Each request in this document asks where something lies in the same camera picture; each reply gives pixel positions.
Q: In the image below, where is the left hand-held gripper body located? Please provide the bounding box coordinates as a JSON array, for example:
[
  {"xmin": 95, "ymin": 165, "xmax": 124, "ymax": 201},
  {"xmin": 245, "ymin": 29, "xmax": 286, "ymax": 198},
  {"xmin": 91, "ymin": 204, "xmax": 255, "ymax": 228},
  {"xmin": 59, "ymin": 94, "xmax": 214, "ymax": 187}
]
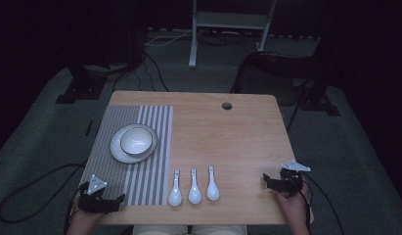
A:
[{"xmin": 78, "ymin": 173, "xmax": 118, "ymax": 215}]

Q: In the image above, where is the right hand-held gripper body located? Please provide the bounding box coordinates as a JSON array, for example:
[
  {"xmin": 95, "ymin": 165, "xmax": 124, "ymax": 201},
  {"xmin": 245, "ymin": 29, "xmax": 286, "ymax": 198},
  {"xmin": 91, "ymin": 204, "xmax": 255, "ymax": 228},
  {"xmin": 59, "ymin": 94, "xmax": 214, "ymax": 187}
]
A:
[{"xmin": 269, "ymin": 160, "xmax": 312, "ymax": 198}]

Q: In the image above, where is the person's left hand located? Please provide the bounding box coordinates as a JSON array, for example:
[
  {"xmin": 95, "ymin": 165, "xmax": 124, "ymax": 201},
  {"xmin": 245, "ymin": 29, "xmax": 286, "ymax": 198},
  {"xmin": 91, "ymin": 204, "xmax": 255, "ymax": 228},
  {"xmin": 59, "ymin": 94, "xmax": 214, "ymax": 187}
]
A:
[{"xmin": 69, "ymin": 195, "xmax": 105, "ymax": 229}]

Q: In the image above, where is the person's right hand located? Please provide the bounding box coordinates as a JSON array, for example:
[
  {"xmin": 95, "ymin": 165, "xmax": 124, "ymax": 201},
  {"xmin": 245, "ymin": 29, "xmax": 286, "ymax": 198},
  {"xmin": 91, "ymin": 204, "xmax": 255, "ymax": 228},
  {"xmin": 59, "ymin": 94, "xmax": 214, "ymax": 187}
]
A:
[{"xmin": 274, "ymin": 183, "xmax": 313, "ymax": 226}]

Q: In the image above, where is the grey striped placemat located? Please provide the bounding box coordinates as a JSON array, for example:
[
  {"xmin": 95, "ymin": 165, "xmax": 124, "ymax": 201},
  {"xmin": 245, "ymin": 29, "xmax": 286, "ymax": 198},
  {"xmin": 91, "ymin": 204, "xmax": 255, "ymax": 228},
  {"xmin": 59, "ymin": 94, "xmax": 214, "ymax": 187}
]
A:
[{"xmin": 78, "ymin": 105, "xmax": 174, "ymax": 207}]

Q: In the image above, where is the white plate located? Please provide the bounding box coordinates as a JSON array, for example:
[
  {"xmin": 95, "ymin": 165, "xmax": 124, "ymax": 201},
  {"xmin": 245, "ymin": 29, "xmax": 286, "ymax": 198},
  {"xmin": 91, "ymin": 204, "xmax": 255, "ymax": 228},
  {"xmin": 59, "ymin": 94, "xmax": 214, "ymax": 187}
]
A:
[{"xmin": 110, "ymin": 123, "xmax": 159, "ymax": 165}]

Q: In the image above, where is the white ceramic spoon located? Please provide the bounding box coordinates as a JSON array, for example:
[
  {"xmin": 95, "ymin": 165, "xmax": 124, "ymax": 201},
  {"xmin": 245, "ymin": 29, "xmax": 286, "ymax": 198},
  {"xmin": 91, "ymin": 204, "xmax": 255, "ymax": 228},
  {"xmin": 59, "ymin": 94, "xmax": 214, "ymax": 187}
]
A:
[
  {"xmin": 167, "ymin": 169, "xmax": 184, "ymax": 208},
  {"xmin": 188, "ymin": 167, "xmax": 203, "ymax": 206},
  {"xmin": 205, "ymin": 165, "xmax": 221, "ymax": 202}
]

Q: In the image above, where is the white bowl with dark rim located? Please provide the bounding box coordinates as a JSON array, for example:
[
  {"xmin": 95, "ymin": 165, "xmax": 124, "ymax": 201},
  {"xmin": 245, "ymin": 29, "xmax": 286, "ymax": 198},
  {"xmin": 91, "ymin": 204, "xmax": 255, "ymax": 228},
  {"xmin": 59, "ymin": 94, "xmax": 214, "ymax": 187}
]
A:
[{"xmin": 119, "ymin": 126, "xmax": 155, "ymax": 157}]

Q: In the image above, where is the black stand base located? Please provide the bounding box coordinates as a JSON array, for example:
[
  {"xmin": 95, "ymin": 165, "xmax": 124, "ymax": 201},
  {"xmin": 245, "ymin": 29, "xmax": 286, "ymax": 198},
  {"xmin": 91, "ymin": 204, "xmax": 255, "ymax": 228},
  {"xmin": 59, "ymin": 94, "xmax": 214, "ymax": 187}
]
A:
[
  {"xmin": 299, "ymin": 77, "xmax": 341, "ymax": 118},
  {"xmin": 55, "ymin": 63, "xmax": 109, "ymax": 106}
]

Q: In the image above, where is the white metal stand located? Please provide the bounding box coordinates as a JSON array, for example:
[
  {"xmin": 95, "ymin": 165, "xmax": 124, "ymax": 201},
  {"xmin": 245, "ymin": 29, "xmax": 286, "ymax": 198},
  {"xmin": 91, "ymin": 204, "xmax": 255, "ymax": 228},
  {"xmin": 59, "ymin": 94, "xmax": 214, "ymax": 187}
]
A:
[{"xmin": 188, "ymin": 0, "xmax": 278, "ymax": 69}]

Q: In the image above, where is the left hand-held gripper cable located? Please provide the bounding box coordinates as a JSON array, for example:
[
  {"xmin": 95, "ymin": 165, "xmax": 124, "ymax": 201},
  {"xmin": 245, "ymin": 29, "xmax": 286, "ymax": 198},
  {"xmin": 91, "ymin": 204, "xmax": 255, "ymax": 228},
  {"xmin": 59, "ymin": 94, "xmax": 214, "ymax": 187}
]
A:
[{"xmin": 63, "ymin": 182, "xmax": 89, "ymax": 235}]

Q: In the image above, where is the hand-held gripper cable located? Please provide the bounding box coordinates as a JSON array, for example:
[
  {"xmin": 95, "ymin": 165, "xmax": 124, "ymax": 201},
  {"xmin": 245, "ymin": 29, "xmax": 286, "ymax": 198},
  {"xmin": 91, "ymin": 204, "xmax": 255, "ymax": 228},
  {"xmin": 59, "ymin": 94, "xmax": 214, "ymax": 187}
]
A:
[
  {"xmin": 63, "ymin": 182, "xmax": 89, "ymax": 235},
  {"xmin": 299, "ymin": 171, "xmax": 347, "ymax": 235}
]

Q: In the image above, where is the right hand-held gripper cable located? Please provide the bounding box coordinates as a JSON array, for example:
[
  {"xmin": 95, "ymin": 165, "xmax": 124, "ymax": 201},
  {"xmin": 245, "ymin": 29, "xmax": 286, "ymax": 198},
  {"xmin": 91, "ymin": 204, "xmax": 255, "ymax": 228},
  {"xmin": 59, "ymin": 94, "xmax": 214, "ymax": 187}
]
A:
[{"xmin": 299, "ymin": 171, "xmax": 347, "ymax": 235}]

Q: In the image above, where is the thick black floor cable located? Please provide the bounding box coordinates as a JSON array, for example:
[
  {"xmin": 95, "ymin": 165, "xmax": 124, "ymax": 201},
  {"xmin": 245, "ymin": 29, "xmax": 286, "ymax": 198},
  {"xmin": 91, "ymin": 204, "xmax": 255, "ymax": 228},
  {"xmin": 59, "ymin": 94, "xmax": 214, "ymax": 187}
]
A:
[{"xmin": 0, "ymin": 160, "xmax": 89, "ymax": 225}]

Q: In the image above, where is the thin black floor cable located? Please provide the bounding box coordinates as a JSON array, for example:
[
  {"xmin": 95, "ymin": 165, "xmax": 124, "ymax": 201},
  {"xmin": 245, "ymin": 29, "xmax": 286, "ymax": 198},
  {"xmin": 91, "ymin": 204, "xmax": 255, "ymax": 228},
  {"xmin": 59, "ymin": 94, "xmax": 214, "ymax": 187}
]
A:
[{"xmin": 112, "ymin": 48, "xmax": 171, "ymax": 94}]

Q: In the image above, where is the white cable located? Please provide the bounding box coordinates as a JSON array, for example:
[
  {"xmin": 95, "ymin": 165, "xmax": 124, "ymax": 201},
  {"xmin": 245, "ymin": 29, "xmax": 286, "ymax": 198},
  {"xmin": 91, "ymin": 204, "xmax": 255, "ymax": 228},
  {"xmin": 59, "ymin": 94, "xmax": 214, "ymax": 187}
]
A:
[{"xmin": 144, "ymin": 28, "xmax": 194, "ymax": 48}]

